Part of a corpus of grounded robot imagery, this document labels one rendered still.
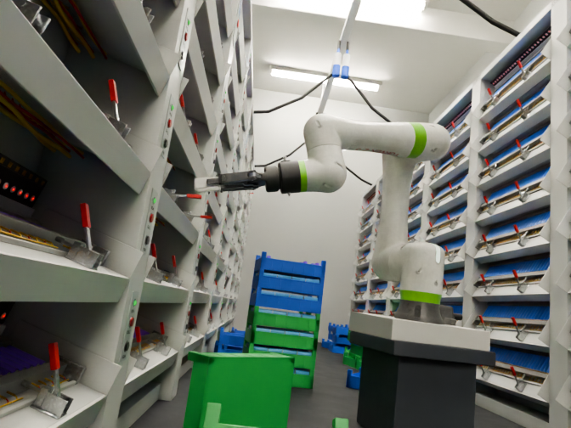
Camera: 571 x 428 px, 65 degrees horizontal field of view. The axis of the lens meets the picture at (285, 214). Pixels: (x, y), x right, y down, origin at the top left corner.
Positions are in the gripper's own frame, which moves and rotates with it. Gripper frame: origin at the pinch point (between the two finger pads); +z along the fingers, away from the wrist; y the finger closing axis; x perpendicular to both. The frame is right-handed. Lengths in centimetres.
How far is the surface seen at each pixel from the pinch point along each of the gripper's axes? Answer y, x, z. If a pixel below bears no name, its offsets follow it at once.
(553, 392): -32, 76, -110
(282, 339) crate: -78, 51, -22
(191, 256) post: -27.3, 16.9, 8.8
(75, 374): 45, 42, 20
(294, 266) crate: -78, 20, -31
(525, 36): -55, -72, -147
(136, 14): 64, -9, 4
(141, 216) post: 42.7, 16.6, 9.1
